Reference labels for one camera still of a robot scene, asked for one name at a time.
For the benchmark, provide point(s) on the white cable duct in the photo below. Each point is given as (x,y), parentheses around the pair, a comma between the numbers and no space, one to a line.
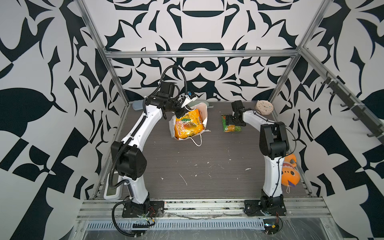
(204,224)

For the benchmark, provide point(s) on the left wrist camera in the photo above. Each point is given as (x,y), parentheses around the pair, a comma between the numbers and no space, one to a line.
(188,98)

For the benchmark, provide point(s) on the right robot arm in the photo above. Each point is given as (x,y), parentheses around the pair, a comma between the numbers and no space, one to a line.
(274,146)

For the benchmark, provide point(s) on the black hook rail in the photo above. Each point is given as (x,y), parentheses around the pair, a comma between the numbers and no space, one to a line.
(360,110)

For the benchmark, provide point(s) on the yellow snack packet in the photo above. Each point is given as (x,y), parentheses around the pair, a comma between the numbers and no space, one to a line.
(189,125)

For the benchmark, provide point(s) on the green snack packet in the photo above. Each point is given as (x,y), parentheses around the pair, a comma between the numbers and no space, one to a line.
(229,128)

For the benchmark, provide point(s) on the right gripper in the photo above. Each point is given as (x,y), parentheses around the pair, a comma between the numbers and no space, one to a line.
(229,120)

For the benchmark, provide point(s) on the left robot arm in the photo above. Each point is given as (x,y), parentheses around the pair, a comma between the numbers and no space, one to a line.
(128,160)

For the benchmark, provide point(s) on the cartoon animal paper bag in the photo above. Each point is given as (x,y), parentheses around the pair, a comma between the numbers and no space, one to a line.
(197,139)

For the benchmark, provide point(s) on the small circuit board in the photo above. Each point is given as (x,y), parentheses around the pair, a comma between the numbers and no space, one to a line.
(272,227)

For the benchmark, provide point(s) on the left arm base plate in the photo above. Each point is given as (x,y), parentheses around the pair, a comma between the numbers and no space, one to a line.
(150,209)

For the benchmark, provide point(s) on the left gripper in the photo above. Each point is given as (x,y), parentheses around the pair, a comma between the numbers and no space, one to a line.
(182,112)

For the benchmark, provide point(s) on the orange fish toy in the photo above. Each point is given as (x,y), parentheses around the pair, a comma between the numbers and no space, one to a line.
(290,174)

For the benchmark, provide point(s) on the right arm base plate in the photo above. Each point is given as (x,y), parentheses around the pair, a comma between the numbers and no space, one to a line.
(265,207)

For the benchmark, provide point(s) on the round beige clock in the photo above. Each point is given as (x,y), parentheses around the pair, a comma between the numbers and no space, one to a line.
(264,107)

